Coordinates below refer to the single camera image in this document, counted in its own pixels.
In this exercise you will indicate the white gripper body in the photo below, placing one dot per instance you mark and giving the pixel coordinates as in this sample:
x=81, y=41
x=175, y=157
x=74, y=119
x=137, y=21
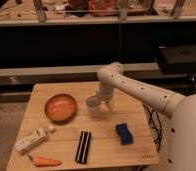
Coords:
x=104, y=94

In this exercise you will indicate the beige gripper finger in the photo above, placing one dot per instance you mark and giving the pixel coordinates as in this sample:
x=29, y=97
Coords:
x=109, y=106
x=94, y=101

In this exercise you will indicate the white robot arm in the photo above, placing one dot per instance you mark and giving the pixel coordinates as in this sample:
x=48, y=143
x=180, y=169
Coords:
x=179, y=108

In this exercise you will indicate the orange ceramic bowl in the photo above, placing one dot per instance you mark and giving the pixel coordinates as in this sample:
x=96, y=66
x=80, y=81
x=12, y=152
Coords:
x=60, y=107

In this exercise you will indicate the blue sponge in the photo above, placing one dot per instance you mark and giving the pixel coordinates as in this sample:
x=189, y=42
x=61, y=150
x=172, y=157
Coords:
x=124, y=134

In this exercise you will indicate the wooden table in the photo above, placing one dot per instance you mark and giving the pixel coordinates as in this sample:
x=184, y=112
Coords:
x=105, y=148

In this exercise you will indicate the black box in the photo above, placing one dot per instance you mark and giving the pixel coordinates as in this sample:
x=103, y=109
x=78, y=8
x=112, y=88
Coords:
x=177, y=59

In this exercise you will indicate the orange carrot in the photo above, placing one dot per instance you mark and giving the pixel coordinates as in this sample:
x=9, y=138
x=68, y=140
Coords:
x=44, y=162

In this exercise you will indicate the white plastic bottle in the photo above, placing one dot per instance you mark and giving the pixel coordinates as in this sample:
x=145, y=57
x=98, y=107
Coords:
x=33, y=139

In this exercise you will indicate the background workbench shelf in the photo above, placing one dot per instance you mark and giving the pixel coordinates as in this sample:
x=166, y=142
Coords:
x=83, y=12

